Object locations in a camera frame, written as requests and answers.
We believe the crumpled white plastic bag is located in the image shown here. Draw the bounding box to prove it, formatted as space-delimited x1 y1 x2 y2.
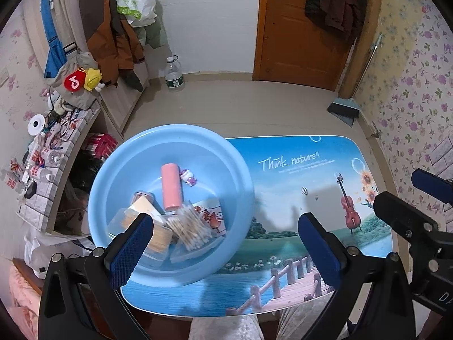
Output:
23 227 96 280

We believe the clear box of toothpicks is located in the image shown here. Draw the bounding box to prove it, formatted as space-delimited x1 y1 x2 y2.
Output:
106 207 178 261

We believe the yellow plush charm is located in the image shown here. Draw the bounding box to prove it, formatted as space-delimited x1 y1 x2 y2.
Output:
83 67 106 93

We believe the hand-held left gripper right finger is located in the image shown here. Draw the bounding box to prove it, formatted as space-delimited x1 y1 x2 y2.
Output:
298 213 416 340

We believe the white patterned cloth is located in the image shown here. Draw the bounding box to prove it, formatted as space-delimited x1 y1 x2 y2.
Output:
189 314 264 340

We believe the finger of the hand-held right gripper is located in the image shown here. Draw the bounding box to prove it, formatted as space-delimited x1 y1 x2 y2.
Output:
373 191 441 256
411 169 453 204

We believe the red plush charm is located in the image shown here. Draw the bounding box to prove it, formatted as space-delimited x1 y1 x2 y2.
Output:
64 70 86 94

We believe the brown wooden door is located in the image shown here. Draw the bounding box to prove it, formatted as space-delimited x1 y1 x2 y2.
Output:
253 0 370 91

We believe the pile of red label bottles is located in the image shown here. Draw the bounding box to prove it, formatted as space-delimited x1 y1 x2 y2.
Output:
7 113 93 199

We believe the small cream cardboard box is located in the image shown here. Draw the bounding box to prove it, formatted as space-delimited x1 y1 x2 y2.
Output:
127 196 167 225

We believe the light blue plastic basin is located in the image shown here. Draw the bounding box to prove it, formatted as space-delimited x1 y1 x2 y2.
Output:
87 124 255 288

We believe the pink blanket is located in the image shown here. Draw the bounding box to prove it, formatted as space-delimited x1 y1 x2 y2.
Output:
7 264 45 340

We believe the pink roll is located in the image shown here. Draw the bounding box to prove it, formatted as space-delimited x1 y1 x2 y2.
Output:
161 163 185 211

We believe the blue grey shoulder bag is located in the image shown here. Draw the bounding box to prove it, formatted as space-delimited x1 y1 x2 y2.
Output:
40 0 103 109

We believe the clear bag of cotton swabs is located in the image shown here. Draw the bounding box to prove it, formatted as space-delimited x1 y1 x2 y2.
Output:
164 200 225 264

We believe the red cardboard box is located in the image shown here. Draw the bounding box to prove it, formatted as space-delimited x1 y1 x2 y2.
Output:
84 133 118 158

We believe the white red print card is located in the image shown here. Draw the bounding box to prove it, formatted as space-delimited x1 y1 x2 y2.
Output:
193 200 227 237

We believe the light wooden wardrobe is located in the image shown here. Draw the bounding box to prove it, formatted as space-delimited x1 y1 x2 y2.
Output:
23 0 151 135

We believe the brown orange jacket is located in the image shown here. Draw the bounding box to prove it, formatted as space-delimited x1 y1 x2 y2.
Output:
78 0 146 93

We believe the tiled shelf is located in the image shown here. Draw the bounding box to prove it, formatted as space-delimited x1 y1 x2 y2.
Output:
16 99 103 232

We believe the black plastic bag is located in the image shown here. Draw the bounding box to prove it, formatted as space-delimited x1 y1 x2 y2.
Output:
67 152 103 199

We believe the white round device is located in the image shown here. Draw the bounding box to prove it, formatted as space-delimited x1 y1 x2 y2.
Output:
27 114 46 135

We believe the small pink case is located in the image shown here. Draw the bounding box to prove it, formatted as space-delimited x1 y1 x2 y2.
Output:
133 190 156 206

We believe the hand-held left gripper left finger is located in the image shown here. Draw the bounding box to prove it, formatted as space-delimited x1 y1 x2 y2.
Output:
38 212 156 340

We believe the large clear water bottle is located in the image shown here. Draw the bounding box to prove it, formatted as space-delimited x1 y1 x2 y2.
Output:
165 56 185 92

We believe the dark brown jacket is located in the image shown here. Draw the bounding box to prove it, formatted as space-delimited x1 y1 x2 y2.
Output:
304 0 367 45

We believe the printed blue desktop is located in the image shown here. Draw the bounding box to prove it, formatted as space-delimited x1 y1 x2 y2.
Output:
120 135 393 317

